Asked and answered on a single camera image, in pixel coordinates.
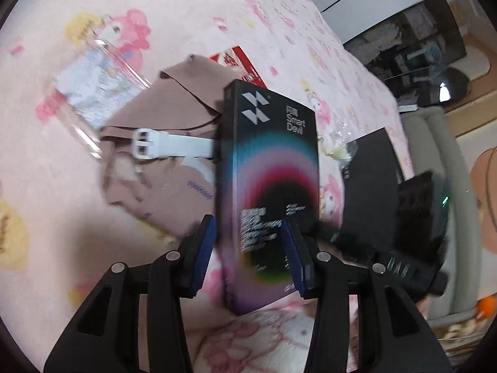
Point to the black cardboard container box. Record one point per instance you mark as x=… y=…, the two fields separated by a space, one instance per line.
x=369 y=186

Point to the grey padded chair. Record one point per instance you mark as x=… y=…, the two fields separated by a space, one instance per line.
x=458 y=264

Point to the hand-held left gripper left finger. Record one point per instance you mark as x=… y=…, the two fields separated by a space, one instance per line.
x=204 y=256

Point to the mauve fabric brace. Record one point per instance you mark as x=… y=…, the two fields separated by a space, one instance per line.
x=163 y=101

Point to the black glossy monitor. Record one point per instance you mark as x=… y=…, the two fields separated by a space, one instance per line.
x=407 y=39

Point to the pink printed blanket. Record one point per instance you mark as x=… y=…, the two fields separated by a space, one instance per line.
x=58 y=202

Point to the small clear plastic bag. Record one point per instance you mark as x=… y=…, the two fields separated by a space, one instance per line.
x=339 y=151

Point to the clear printed plastic case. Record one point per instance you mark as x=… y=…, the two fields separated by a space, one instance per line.
x=97 y=81

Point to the dark box with rainbow print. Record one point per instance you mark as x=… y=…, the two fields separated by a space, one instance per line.
x=268 y=155

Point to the orange toy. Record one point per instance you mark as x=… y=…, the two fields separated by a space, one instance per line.
x=485 y=309

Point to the red envelope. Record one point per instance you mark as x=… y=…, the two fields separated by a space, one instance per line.
x=237 y=62

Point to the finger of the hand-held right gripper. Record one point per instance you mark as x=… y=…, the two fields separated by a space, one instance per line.
x=403 y=270

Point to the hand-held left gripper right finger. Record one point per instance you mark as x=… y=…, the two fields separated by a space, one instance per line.
x=291 y=256

